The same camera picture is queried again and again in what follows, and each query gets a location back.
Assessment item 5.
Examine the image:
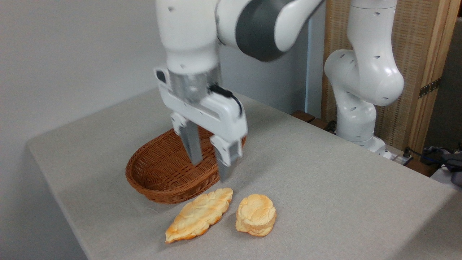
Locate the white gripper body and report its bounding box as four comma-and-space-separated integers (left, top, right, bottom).
154, 67, 249, 143

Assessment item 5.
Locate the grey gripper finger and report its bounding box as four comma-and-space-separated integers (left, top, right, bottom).
209, 135, 243, 182
170, 112, 204, 166

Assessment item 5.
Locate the round bread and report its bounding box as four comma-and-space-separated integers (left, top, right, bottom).
235, 194, 278, 238

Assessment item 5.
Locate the long leaf-shaped bread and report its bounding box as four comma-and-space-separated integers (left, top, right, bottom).
165, 187, 234, 244

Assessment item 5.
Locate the brown wicker basket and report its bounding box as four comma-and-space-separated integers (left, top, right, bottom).
125, 126, 247, 205

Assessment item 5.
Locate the grey tablecloth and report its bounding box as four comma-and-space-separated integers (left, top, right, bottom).
26, 88, 462, 260

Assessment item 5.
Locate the metal screen hinge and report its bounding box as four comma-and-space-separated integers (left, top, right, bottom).
418, 77, 442, 99

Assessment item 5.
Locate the wooden woven folding screen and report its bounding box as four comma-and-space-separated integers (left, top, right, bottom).
321, 0, 462, 156

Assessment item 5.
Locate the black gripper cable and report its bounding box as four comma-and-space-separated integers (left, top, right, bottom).
209, 84, 243, 117

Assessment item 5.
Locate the black power cable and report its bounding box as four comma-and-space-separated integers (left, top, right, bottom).
403, 146, 450, 165

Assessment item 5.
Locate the dark grey cable bundle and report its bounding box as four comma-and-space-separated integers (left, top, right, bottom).
422, 144, 462, 187

